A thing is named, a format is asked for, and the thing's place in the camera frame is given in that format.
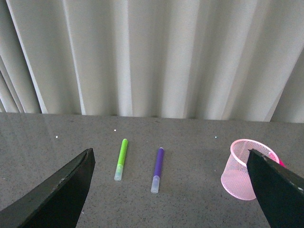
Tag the purple marker pen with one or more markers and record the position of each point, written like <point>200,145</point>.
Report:
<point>157,171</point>

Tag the white pleated curtain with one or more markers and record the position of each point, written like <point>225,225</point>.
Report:
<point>205,59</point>

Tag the pink mesh cup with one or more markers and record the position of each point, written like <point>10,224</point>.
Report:
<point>235,178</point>

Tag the pink marker pen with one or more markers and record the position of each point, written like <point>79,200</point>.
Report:
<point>281,163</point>

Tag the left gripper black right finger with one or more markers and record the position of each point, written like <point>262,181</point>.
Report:
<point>279,191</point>

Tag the green marker pen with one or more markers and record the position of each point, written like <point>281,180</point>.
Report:
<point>121,160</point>

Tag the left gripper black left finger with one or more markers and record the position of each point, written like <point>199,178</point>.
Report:
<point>58,201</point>

